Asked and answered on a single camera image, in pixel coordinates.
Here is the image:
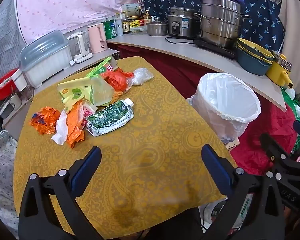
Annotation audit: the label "red cloth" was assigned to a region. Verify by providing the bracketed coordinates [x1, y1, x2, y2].
[107, 42, 298, 175]

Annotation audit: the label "white dish box grey lid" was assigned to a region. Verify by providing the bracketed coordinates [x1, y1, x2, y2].
[19, 30, 72, 88]

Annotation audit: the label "pink dotted cloth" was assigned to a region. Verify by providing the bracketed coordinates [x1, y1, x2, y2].
[15, 0, 150, 44]

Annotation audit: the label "dark tea bottle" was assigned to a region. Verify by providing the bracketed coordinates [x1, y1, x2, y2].
[122, 11, 131, 35]

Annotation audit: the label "grey counter board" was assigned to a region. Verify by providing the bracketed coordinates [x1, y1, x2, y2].
[106, 33, 287, 110]

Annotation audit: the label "red-orange plastic bag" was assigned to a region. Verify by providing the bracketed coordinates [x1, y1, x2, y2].
[104, 70, 135, 92]

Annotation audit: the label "stack of yellow-blue basins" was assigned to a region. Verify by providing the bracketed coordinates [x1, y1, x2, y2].
[236, 38, 275, 77]

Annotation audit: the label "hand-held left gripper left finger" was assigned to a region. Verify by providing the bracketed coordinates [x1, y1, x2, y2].
[18, 146, 103, 240]

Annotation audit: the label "steel rice cooker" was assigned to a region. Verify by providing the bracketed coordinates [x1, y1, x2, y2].
[167, 6, 200, 40]

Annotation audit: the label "green drink pouch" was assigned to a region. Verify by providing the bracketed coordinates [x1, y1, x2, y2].
[86, 98, 135, 137]

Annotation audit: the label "pink wrapper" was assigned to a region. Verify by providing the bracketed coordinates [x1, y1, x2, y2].
[81, 100, 98, 128]

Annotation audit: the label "yellow pot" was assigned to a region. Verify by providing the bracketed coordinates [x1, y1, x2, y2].
[266, 51, 294, 88]

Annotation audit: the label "white paper tissue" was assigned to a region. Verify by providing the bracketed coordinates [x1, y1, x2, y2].
[51, 110, 70, 145]

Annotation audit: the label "green plastic bag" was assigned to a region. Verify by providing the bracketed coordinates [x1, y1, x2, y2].
[281, 87, 300, 128]

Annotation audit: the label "yellow patterned tablecloth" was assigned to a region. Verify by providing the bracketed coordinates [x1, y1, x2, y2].
[13, 56, 238, 239]

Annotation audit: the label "green tin can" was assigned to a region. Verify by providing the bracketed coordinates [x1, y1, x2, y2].
[103, 19, 118, 40]

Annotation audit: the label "floral fabric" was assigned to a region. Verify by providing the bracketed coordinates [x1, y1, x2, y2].
[0, 130, 19, 233]

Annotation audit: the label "waste bin with white liner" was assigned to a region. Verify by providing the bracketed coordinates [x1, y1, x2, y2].
[189, 72, 262, 142]

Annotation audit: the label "green carton box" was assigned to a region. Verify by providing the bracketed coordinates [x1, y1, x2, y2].
[86, 56, 117, 78]

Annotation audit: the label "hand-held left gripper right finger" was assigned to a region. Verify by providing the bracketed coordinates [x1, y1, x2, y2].
[201, 144, 290, 240]

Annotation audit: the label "dark sauce bottle red label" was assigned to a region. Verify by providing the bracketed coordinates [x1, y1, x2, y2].
[137, 6, 145, 27]

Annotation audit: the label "grey patterned curtain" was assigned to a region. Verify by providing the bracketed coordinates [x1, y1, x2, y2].
[0, 0, 24, 80]

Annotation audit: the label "beige curtain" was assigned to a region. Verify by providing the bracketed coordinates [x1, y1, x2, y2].
[262, 0, 300, 95]

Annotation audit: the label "black induction cooker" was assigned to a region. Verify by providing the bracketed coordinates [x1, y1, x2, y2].
[193, 38, 238, 60]

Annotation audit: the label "clear food container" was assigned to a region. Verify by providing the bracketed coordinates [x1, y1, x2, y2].
[129, 25, 148, 35]

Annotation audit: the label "orange crumpled bag blue print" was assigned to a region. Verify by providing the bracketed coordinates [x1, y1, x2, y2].
[30, 107, 62, 135]

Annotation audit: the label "navy printed cloth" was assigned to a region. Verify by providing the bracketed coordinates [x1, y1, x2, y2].
[142, 0, 285, 55]

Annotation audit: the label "pink electric kettle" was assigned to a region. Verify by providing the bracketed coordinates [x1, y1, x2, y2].
[87, 23, 108, 53]

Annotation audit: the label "yellow-green plastic bag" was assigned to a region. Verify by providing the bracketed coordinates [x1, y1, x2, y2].
[57, 76, 115, 110]

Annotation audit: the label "clear plastic bag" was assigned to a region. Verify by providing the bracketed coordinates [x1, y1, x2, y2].
[126, 67, 154, 87]

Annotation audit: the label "clear storage containers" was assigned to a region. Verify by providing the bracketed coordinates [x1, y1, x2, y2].
[0, 90, 33, 117]

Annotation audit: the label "plain orange plastic bag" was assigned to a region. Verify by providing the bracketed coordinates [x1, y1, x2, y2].
[66, 101, 86, 148]

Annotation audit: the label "large steel steamer pot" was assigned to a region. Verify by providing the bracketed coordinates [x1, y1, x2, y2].
[194, 0, 252, 48]

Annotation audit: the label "white cup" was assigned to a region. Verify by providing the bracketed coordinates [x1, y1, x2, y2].
[14, 69, 28, 90]

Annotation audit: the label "white and green box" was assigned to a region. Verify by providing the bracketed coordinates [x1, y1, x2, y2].
[121, 3, 139, 18]

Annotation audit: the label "small steel pot with lid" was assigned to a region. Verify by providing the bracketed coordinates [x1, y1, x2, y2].
[146, 21, 168, 36]

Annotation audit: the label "white electric kettle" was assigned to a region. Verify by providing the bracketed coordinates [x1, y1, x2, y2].
[66, 31, 93, 64]

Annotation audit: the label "black power cable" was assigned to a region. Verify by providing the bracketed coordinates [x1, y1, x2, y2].
[164, 37, 198, 46]

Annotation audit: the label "white printed plastic bag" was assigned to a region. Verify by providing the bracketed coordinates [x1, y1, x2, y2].
[199, 194, 253, 233]

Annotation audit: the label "red basket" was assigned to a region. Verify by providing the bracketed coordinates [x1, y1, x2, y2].
[0, 69, 20, 100]

